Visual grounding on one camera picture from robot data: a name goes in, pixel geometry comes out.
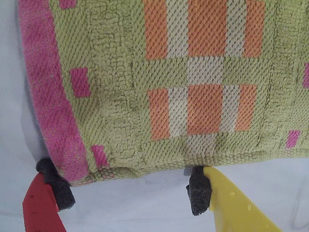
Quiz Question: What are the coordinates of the green towel with pink border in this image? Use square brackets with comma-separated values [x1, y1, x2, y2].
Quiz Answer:
[18, 0, 309, 188]

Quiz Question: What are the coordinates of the white table cover sheet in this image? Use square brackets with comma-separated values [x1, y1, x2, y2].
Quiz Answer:
[0, 0, 309, 232]

